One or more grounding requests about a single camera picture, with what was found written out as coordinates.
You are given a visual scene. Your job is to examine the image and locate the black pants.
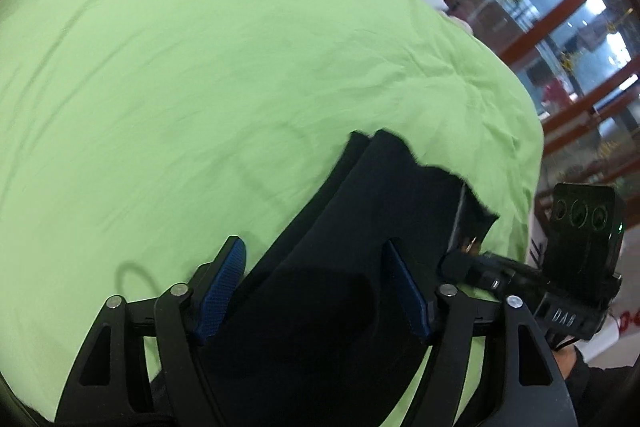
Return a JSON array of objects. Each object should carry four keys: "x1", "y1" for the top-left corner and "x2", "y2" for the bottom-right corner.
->
[{"x1": 197, "y1": 129, "x2": 501, "y2": 427}]

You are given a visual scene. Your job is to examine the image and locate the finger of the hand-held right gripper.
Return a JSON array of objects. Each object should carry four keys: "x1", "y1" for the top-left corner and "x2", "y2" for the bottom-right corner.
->
[{"x1": 439, "y1": 250, "x2": 546, "y2": 309}]

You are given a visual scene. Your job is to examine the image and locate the green bed sheet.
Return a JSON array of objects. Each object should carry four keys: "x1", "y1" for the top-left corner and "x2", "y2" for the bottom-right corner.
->
[{"x1": 0, "y1": 0, "x2": 546, "y2": 427}]

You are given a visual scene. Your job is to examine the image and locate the person's right forearm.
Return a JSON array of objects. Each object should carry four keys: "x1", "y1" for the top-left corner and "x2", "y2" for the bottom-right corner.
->
[{"x1": 552, "y1": 346, "x2": 640, "y2": 427}]

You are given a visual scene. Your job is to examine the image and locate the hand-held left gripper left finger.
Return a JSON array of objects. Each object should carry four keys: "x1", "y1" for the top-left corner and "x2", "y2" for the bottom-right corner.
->
[{"x1": 55, "y1": 235, "x2": 247, "y2": 427}]

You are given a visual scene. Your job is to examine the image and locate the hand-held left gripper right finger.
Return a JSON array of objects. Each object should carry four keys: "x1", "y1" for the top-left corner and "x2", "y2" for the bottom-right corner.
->
[{"x1": 382, "y1": 240, "x2": 579, "y2": 427}]

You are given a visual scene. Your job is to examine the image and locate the white bag with red print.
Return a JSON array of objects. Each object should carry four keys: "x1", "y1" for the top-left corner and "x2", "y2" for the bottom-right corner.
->
[{"x1": 582, "y1": 297, "x2": 640, "y2": 370}]

